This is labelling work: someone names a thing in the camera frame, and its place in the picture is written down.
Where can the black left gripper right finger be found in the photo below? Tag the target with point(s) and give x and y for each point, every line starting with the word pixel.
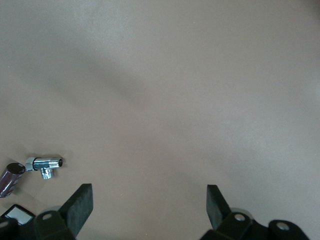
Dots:
pixel 217 210

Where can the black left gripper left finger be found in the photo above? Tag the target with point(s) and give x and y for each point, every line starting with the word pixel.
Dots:
pixel 77 210

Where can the chrome angle valve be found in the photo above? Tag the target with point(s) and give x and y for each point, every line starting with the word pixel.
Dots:
pixel 42 163

